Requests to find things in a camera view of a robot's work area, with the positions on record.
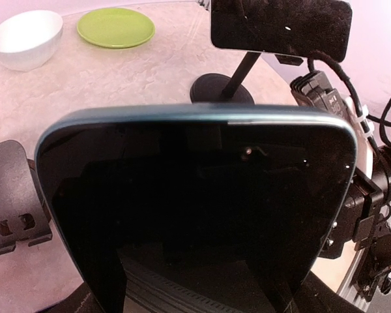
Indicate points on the green plate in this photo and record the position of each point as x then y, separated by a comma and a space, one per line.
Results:
115, 28

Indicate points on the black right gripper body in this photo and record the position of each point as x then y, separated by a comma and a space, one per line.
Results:
357, 216

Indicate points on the white ceramic bowl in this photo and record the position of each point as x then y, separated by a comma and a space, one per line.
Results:
29, 39

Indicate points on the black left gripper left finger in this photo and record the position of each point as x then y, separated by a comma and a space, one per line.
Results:
80, 301

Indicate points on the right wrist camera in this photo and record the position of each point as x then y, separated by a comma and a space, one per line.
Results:
315, 90

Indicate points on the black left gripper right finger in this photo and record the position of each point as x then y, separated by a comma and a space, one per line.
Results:
314, 296

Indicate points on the short black pole phone stand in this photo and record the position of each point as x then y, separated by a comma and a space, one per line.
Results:
253, 83

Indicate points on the dark round base phone stand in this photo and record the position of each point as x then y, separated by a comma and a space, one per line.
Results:
24, 215

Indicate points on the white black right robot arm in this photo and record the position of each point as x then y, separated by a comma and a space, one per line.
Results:
374, 264

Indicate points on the black phone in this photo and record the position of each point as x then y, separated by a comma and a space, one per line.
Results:
196, 208
286, 27

